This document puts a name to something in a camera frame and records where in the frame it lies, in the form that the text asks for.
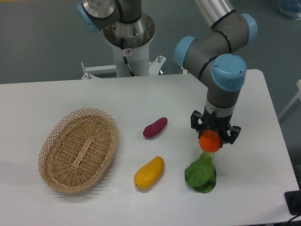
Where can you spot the woven wicker basket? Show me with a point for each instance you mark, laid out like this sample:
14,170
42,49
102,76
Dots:
79,150

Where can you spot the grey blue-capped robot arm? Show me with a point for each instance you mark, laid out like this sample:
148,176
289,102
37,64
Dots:
211,61

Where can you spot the yellow mango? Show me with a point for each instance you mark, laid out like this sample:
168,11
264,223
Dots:
149,174

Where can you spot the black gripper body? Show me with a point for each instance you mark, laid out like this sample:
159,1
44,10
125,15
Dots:
220,125

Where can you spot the white frame right edge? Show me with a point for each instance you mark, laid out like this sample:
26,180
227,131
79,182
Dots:
291,106

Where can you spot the purple sweet potato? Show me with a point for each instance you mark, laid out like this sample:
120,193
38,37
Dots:
155,128

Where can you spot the green bok choy leaf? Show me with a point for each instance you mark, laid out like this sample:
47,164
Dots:
201,174

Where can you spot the black device at table corner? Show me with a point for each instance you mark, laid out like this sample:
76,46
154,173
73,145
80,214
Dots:
293,201

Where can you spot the blue object top right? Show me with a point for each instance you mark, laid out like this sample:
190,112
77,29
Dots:
290,8

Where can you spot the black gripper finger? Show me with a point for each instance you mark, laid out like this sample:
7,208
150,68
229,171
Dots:
229,134
196,122

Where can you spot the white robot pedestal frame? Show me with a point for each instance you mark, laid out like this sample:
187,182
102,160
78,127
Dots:
130,44

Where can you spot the orange fruit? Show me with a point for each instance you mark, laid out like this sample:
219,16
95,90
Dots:
210,141

